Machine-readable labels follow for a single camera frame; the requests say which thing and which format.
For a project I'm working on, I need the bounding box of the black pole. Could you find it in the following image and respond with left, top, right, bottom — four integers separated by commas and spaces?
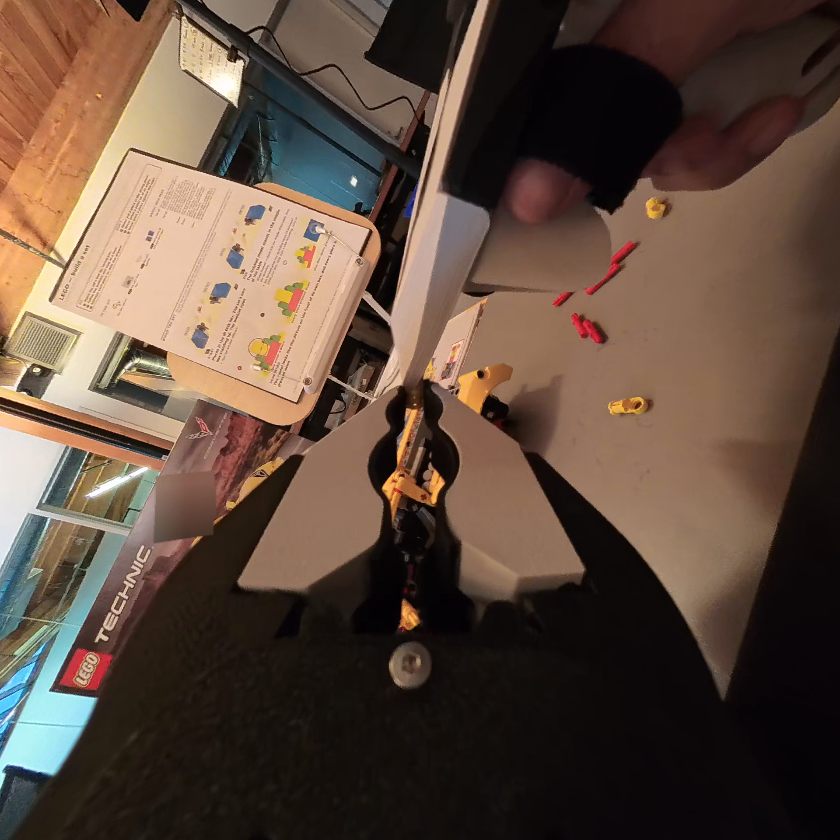
174, 0, 421, 179

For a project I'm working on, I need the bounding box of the white vent grille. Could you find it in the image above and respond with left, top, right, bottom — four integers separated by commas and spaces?
8, 312, 84, 376

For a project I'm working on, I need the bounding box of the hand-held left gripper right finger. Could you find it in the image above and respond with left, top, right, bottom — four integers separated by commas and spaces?
423, 381, 586, 634

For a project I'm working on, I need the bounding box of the person's right hand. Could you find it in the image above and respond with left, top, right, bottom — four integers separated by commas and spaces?
507, 0, 840, 225

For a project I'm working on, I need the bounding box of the yellow brick toy car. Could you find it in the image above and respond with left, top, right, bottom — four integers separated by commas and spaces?
381, 363, 514, 634

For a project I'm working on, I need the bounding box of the black cable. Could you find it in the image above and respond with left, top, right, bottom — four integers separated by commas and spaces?
246, 25, 429, 114

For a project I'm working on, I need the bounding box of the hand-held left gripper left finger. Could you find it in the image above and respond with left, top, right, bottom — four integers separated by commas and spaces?
236, 386, 406, 635

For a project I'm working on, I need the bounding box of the hanging paper sign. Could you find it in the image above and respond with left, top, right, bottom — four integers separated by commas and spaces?
177, 16, 248, 110

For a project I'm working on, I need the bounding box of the black speaker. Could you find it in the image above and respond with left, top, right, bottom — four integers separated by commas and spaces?
14, 363, 55, 399

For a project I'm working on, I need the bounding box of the silver ventilation duct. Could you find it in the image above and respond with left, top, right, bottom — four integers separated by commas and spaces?
92, 331, 178, 395

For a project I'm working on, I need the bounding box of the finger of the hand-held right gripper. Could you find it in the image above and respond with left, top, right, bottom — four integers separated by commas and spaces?
390, 0, 501, 389

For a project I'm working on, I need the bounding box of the toy car set box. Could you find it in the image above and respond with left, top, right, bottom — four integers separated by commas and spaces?
49, 397, 316, 697

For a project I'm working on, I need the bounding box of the printed instruction sheet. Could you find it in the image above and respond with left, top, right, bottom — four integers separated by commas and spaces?
51, 150, 372, 403

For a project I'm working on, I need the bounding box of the open instruction booklet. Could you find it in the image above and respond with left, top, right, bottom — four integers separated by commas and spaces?
430, 297, 490, 389

